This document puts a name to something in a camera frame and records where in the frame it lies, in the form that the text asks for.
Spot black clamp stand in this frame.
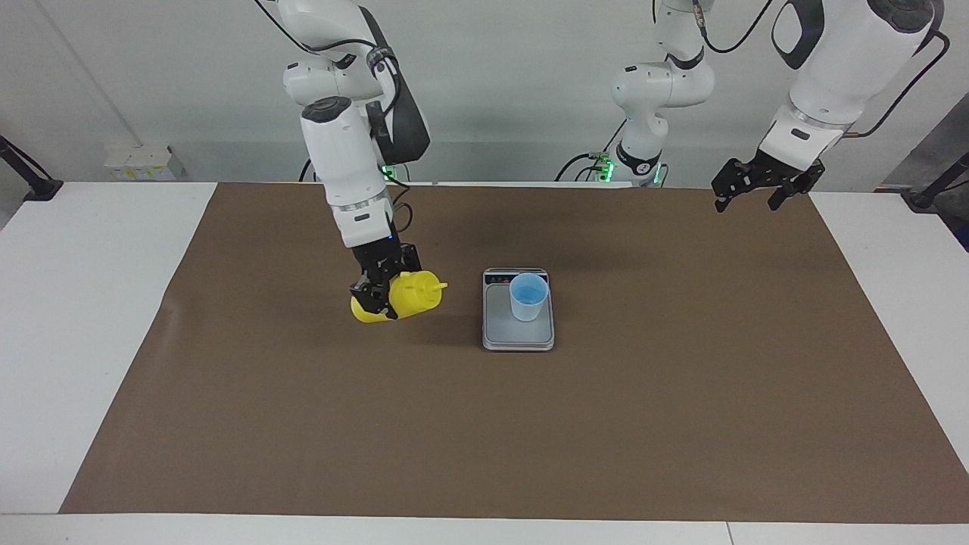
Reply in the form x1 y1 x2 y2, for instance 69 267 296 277
908 151 969 210
0 136 63 202

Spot black base cables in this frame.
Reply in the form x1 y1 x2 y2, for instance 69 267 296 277
301 157 412 183
555 117 667 183

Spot light blue plastic cup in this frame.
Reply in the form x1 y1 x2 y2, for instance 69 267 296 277
509 273 550 322

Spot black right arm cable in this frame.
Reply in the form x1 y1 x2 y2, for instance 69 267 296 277
257 0 416 229

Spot black left base cables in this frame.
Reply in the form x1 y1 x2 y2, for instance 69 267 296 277
555 117 667 183

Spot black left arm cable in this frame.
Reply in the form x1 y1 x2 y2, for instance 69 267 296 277
693 0 955 139

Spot brown paper table mat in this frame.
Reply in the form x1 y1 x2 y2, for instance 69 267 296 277
59 184 969 525

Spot black right base cables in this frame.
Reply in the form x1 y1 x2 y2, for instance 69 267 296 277
301 157 412 183

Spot silver digital kitchen scale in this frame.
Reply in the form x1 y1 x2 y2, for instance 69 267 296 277
481 267 556 353

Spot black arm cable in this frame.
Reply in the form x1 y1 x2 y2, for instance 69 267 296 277
693 0 955 139
257 0 416 229

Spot yellow squeeze bottle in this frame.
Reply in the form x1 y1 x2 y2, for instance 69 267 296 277
350 270 449 324

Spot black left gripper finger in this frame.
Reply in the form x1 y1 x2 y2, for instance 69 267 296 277
711 158 752 215
765 181 812 212

